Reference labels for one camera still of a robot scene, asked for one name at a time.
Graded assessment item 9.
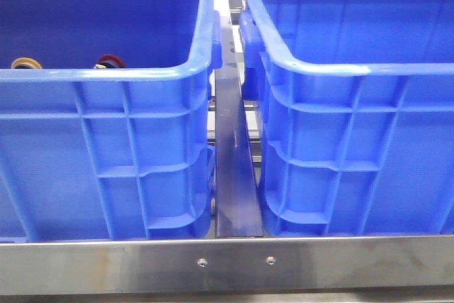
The blue plastic bin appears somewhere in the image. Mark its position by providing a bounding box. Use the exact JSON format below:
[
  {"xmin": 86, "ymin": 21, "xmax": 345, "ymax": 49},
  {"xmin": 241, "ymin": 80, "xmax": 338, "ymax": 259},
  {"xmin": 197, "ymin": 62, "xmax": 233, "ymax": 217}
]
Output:
[
  {"xmin": 240, "ymin": 0, "xmax": 453, "ymax": 236},
  {"xmin": 1, "ymin": 0, "xmax": 222, "ymax": 243}
]

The steel divider bar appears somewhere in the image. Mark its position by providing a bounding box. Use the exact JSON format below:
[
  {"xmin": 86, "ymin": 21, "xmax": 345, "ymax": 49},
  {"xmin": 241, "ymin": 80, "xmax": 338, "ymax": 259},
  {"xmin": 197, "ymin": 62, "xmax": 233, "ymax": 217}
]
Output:
[{"xmin": 215, "ymin": 12, "xmax": 264, "ymax": 238}]

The right blue plastic bin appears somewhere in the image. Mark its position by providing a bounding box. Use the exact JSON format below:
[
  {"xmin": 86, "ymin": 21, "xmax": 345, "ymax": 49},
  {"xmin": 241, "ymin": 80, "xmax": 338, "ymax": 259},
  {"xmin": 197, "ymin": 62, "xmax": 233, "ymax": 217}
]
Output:
[{"xmin": 240, "ymin": 0, "xmax": 453, "ymax": 236}]

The left rail screw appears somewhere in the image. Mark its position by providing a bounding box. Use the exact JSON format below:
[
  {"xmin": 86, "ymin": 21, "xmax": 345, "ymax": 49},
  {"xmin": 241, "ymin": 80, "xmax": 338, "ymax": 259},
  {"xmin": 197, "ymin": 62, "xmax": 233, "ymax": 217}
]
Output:
[{"xmin": 197, "ymin": 258, "xmax": 208, "ymax": 268}]

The left blue plastic bin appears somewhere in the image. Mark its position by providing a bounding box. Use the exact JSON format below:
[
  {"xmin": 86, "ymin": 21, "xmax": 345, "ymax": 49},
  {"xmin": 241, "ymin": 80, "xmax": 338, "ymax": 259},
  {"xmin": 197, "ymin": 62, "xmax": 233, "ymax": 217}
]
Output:
[{"xmin": 1, "ymin": 0, "xmax": 222, "ymax": 243}]

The red push button switch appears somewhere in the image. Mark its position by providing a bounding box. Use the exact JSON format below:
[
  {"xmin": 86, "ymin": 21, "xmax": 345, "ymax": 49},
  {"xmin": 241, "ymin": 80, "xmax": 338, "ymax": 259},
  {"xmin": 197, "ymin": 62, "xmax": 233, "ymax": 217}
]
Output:
[{"xmin": 94, "ymin": 54, "xmax": 126, "ymax": 69}]

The yellow push button switch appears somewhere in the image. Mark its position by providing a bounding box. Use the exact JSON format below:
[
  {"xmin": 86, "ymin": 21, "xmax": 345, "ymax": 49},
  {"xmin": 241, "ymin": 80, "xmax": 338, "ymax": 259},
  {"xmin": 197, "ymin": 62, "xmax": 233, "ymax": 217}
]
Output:
[{"xmin": 11, "ymin": 57, "xmax": 43, "ymax": 70}]

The steel front rail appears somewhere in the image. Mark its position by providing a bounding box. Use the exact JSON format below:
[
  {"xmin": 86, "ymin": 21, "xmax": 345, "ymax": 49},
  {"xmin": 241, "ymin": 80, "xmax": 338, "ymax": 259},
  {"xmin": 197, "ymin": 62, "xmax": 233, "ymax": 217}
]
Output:
[{"xmin": 1, "ymin": 235, "xmax": 453, "ymax": 295}]

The right rail screw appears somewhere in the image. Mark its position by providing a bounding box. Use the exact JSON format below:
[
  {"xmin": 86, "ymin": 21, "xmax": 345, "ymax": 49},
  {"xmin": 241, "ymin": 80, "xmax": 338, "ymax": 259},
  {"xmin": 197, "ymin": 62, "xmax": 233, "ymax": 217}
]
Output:
[{"xmin": 266, "ymin": 256, "xmax": 276, "ymax": 266}]

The rail screw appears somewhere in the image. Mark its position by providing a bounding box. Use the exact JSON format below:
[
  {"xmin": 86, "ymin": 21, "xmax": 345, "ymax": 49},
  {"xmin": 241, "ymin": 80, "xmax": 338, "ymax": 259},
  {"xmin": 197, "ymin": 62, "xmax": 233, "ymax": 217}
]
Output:
[
  {"xmin": 266, "ymin": 256, "xmax": 276, "ymax": 266},
  {"xmin": 197, "ymin": 258, "xmax": 208, "ymax": 268}
]

